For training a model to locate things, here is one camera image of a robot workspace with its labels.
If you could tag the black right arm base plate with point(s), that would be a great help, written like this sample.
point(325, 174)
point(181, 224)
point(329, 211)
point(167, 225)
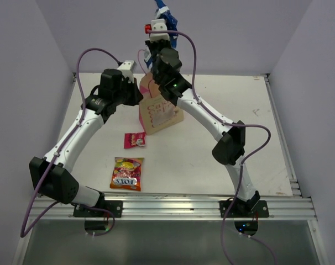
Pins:
point(240, 210)

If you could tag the beige Cakes paper bag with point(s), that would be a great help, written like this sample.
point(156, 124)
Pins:
point(156, 113)

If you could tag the Fox's fruit candy bag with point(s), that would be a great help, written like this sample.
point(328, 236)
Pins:
point(127, 173)

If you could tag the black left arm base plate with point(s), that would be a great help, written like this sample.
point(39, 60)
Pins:
point(110, 208)

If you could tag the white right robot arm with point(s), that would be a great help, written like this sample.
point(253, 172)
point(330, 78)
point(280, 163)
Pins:
point(230, 136)

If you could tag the small pink snack packet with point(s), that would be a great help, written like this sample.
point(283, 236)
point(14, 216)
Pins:
point(132, 140)

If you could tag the aluminium table edge rail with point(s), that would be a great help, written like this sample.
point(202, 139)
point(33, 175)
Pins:
point(141, 206)

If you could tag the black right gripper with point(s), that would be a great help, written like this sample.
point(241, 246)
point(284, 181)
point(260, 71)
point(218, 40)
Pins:
point(151, 43)

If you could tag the blue chips bag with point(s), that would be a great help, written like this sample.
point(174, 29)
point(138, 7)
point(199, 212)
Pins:
point(162, 12)

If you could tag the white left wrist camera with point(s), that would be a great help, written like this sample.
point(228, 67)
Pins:
point(127, 69)

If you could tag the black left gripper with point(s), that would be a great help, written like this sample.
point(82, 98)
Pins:
point(136, 95)

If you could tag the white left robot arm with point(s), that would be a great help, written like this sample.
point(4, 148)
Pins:
point(51, 174)

